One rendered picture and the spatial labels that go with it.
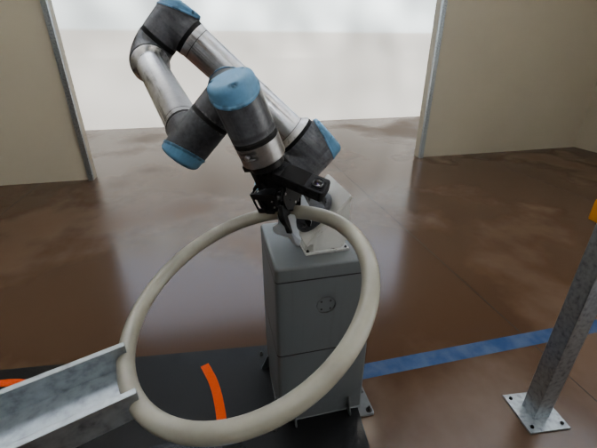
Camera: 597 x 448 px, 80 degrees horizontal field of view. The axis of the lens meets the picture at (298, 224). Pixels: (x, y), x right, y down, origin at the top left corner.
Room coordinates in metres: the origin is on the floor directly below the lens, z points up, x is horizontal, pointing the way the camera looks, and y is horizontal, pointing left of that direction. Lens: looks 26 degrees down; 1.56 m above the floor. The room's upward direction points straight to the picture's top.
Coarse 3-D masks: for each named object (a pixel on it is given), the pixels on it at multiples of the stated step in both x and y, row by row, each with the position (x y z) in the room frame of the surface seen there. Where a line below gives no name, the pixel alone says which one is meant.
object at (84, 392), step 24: (96, 360) 0.43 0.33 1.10; (24, 384) 0.38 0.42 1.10; (48, 384) 0.39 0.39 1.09; (72, 384) 0.41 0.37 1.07; (96, 384) 0.41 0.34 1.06; (0, 408) 0.36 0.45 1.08; (24, 408) 0.37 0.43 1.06; (48, 408) 0.37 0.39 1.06; (72, 408) 0.37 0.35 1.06; (96, 408) 0.34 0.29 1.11; (120, 408) 0.35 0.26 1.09; (0, 432) 0.33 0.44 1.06; (24, 432) 0.33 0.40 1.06; (48, 432) 0.30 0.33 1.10; (72, 432) 0.31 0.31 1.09; (96, 432) 0.33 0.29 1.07
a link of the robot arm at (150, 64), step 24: (144, 48) 1.17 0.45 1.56; (144, 72) 1.06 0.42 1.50; (168, 72) 1.04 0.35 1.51; (168, 96) 0.88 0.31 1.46; (168, 120) 0.80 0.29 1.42; (192, 120) 0.74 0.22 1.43; (168, 144) 0.74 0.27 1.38; (192, 144) 0.73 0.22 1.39; (216, 144) 0.76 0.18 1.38; (192, 168) 0.74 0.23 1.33
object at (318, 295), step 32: (288, 256) 1.17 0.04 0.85; (320, 256) 1.17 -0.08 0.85; (352, 256) 1.17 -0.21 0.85; (288, 288) 1.08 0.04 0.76; (320, 288) 1.11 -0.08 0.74; (352, 288) 1.14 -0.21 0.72; (288, 320) 1.08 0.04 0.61; (320, 320) 1.11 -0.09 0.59; (288, 352) 1.08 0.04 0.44; (320, 352) 1.11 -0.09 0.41; (288, 384) 1.08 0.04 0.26; (352, 384) 1.15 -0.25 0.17
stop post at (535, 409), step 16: (592, 240) 1.16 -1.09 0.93; (592, 256) 1.14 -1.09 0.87; (592, 272) 1.11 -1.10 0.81; (576, 288) 1.14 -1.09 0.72; (592, 288) 1.09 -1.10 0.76; (576, 304) 1.12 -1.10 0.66; (592, 304) 1.10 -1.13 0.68; (560, 320) 1.15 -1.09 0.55; (576, 320) 1.10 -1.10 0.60; (592, 320) 1.10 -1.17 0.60; (560, 336) 1.13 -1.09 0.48; (576, 336) 1.09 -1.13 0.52; (544, 352) 1.17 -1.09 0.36; (560, 352) 1.10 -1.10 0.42; (576, 352) 1.10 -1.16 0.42; (544, 368) 1.14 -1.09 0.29; (560, 368) 1.09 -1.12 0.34; (544, 384) 1.11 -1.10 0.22; (560, 384) 1.10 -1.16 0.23; (512, 400) 1.19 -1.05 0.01; (528, 400) 1.15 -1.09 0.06; (544, 400) 1.09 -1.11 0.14; (528, 416) 1.11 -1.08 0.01; (544, 416) 1.10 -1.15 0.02; (560, 416) 1.11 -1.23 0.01; (544, 432) 1.03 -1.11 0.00
